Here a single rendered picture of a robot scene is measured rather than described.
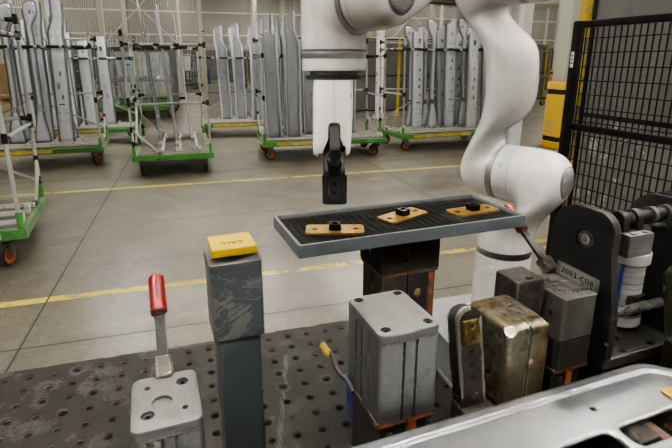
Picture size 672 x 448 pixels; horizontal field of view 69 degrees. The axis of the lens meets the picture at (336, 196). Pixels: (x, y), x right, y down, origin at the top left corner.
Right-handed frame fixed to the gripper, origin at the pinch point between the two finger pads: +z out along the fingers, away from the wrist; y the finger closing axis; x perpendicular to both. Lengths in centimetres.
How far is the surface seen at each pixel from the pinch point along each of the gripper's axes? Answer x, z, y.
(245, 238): -12.3, 6.4, 2.9
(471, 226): 20.3, 6.4, -1.7
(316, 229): -2.6, 6.3, -0.6
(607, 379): 34.8, 22.1, 12.9
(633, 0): 181, -52, -242
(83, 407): -52, 52, -20
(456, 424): 13.4, 22.1, 20.7
